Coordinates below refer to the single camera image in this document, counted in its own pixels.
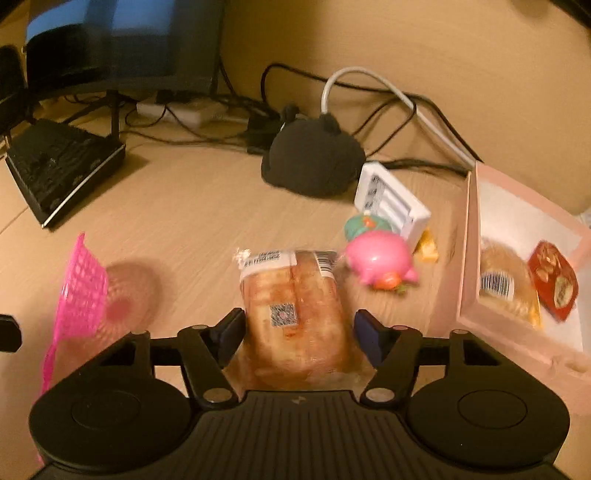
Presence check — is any pink and teal bird toy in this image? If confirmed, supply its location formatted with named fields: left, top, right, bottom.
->
left=342, top=214, right=419, bottom=291

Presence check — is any black cable loop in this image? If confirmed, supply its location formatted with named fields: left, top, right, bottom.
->
left=259, top=62, right=482, bottom=163

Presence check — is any red snack packet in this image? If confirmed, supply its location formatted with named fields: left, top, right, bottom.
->
left=527, top=241, right=579, bottom=322

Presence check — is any black power adapter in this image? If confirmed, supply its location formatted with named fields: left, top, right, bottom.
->
left=242, top=114, right=283, bottom=155

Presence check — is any black computer monitor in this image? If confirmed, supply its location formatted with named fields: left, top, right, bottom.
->
left=25, top=0, right=225, bottom=99

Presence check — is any round bun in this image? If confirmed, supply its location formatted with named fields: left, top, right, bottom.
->
left=479, top=238, right=542, bottom=330

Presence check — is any white thick cable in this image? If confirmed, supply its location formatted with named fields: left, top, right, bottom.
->
left=320, top=67, right=477, bottom=170

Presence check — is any black plush toy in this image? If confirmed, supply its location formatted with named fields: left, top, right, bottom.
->
left=260, top=104, right=367, bottom=198

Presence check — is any black keyboard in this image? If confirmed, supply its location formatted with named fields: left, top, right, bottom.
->
left=7, top=119, right=125, bottom=228

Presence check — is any white power strip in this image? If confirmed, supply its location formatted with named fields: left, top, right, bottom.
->
left=136, top=98, right=228, bottom=128

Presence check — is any packaged sliced bread loaf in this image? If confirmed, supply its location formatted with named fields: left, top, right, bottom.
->
left=223, top=250, right=375, bottom=395

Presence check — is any pink cardboard box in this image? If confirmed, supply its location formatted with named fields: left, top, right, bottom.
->
left=428, top=165, right=590, bottom=415

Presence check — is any white battery charger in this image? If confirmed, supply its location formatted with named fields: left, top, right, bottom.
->
left=353, top=162, right=432, bottom=252

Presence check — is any pink plastic toy strainer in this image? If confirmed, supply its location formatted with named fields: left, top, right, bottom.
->
left=40, top=233, right=108, bottom=395

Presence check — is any small yellow toy piece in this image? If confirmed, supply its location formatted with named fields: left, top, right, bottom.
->
left=414, top=228, right=440, bottom=263

